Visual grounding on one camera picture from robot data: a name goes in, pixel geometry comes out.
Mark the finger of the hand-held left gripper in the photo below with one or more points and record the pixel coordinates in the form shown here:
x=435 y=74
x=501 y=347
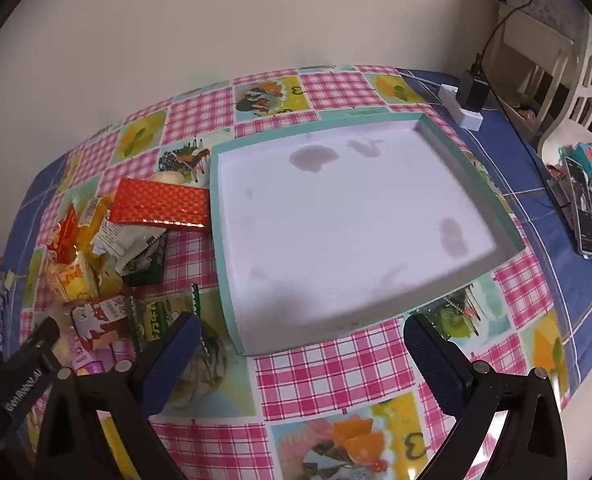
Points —
x=23 y=375

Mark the red patterned snack packet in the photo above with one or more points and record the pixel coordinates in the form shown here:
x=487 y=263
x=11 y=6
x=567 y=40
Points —
x=160 y=205

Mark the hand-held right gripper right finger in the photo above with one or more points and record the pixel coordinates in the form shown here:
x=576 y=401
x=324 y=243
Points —
x=431 y=360

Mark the white wooden chair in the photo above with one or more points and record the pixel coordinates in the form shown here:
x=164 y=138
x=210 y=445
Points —
x=536 y=30

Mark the checkered fruit print tablecloth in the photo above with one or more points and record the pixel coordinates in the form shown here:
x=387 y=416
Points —
x=326 y=380

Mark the white cutout rack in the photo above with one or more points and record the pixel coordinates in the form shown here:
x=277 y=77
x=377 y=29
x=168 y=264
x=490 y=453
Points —
x=558 y=127

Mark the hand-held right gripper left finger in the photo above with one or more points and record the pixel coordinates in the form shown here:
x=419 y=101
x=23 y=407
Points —
x=175 y=355

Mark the green striped snack packet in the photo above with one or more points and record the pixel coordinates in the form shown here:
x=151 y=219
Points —
x=155 y=317

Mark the white power strip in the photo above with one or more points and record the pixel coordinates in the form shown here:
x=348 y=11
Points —
x=468 y=119

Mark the teal cardboard box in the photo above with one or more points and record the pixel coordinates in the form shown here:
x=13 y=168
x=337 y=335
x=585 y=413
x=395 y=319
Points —
x=351 y=220

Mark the pink snack packet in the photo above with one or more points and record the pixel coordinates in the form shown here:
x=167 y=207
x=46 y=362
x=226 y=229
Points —
x=85 y=357

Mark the small pale yellow block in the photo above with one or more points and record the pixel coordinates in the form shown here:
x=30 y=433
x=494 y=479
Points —
x=9 y=279

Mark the black charger plug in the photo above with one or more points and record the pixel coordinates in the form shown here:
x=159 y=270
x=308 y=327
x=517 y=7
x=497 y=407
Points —
x=473 y=90

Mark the pale wrapped small cake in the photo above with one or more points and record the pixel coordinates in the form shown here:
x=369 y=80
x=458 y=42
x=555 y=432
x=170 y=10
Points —
x=168 y=178

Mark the red yellow snack packet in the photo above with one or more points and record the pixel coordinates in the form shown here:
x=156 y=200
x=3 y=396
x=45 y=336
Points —
x=65 y=232

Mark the teal toy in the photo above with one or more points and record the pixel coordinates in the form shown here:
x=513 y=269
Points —
x=588 y=157

